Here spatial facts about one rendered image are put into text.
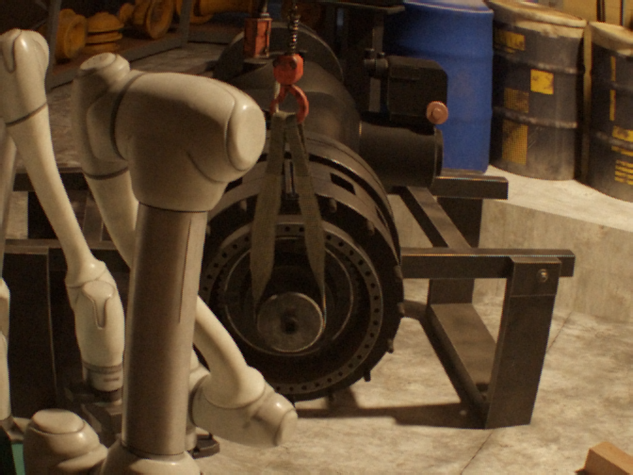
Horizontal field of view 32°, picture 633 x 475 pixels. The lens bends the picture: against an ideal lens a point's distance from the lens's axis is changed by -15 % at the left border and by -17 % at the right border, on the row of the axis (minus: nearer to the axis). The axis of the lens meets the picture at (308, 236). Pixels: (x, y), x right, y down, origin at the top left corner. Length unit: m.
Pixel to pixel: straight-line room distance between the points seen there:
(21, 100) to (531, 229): 3.55
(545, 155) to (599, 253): 0.77
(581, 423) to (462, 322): 0.97
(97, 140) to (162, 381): 0.35
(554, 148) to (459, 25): 0.84
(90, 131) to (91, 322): 0.63
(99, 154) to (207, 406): 0.48
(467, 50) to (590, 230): 1.02
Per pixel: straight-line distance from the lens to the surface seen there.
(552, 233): 5.32
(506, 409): 4.17
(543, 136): 5.81
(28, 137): 2.16
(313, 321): 2.73
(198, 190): 1.63
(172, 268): 1.66
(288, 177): 2.80
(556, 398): 4.48
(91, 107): 1.71
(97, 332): 2.27
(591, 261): 5.31
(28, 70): 2.14
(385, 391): 4.46
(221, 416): 1.97
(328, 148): 3.12
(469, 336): 4.79
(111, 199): 1.81
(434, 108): 4.17
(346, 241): 2.73
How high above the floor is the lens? 1.86
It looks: 18 degrees down
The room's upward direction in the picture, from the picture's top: 4 degrees clockwise
